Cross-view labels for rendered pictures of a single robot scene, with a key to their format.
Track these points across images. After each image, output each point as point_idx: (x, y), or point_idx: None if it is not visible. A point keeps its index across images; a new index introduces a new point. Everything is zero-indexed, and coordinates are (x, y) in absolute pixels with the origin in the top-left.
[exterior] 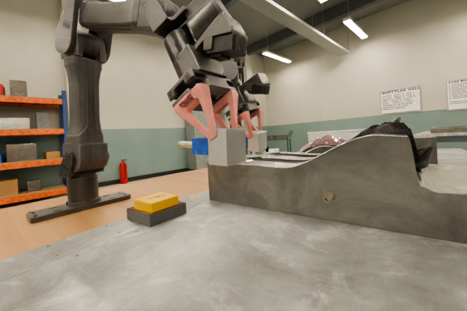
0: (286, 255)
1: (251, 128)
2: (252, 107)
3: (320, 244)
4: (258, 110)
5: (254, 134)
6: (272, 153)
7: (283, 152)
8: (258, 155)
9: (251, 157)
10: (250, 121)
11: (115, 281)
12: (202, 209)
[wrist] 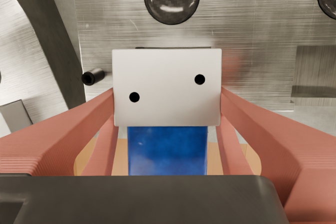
0: None
1: (111, 167)
2: (183, 196)
3: None
4: (45, 162)
5: (220, 75)
6: (148, 17)
7: None
8: (235, 37)
9: (318, 17)
10: (252, 114)
11: None
12: None
